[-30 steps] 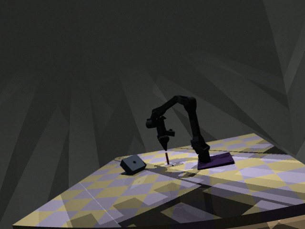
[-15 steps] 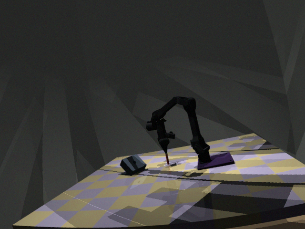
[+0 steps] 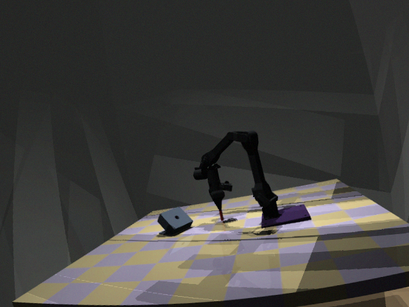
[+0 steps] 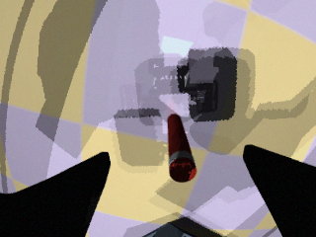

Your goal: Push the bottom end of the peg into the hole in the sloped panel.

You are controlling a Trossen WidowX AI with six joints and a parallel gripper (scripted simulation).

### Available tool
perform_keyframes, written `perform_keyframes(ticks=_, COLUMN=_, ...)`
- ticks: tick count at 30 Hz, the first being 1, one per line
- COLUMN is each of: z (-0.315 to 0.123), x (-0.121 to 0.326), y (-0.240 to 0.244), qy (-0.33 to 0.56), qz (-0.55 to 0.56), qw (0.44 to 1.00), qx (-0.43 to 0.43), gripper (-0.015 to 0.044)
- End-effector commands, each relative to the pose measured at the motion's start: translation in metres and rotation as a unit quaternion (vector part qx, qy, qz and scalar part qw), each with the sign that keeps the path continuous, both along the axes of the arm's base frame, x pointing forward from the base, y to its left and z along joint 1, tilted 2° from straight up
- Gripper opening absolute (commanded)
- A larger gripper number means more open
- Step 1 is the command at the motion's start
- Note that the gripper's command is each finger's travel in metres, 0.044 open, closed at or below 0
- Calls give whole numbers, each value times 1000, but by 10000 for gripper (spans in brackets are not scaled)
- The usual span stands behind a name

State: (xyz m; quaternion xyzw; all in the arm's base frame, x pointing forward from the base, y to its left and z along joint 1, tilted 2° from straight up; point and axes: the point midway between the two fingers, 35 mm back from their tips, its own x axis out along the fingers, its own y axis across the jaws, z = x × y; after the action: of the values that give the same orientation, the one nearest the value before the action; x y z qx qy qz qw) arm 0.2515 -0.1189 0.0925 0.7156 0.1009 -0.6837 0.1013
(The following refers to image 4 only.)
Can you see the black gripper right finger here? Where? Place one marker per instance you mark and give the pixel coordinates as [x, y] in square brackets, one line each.
[288, 188]

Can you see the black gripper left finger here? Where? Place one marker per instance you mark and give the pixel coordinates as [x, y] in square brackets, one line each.
[60, 206]

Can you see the dark red peg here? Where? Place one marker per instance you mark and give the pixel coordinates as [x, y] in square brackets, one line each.
[182, 167]

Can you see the dark grey panel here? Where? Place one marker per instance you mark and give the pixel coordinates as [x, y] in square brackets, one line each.
[169, 230]

